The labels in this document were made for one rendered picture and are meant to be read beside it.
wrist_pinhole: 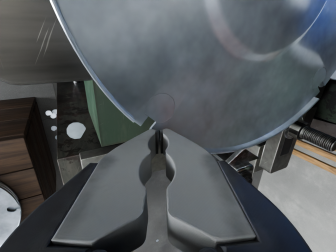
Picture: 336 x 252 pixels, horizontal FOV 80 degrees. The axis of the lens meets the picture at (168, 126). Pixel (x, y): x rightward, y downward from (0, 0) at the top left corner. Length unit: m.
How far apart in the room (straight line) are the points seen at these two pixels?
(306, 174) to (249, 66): 1.63
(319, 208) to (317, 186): 0.16
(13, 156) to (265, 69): 0.60
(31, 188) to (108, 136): 0.44
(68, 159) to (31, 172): 0.35
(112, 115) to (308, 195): 1.69
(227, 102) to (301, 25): 0.08
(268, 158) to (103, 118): 0.24
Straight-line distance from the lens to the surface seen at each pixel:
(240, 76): 0.17
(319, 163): 1.36
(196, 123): 0.16
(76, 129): 0.28
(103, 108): 0.28
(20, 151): 0.64
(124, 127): 0.29
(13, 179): 0.69
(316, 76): 0.26
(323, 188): 1.76
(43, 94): 0.94
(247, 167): 0.21
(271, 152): 0.33
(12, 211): 0.74
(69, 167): 0.34
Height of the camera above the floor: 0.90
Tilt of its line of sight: 53 degrees down
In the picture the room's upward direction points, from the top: 133 degrees clockwise
